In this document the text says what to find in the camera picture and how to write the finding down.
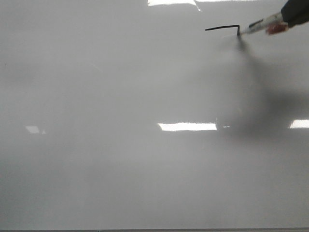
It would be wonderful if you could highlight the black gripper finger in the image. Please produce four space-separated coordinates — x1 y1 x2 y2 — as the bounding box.
281 0 309 28

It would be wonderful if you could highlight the black white whiteboard marker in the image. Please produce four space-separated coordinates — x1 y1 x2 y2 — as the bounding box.
238 13 289 36

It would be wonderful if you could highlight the white whiteboard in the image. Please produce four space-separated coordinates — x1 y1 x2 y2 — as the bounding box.
0 0 309 230

